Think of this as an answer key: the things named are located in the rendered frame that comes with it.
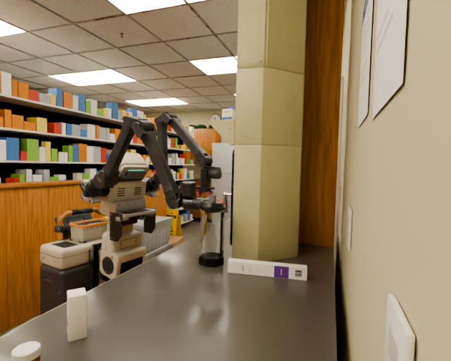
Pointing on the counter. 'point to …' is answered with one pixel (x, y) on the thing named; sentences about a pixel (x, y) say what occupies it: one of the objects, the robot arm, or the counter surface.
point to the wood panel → (321, 122)
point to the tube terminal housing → (267, 164)
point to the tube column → (272, 34)
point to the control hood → (225, 130)
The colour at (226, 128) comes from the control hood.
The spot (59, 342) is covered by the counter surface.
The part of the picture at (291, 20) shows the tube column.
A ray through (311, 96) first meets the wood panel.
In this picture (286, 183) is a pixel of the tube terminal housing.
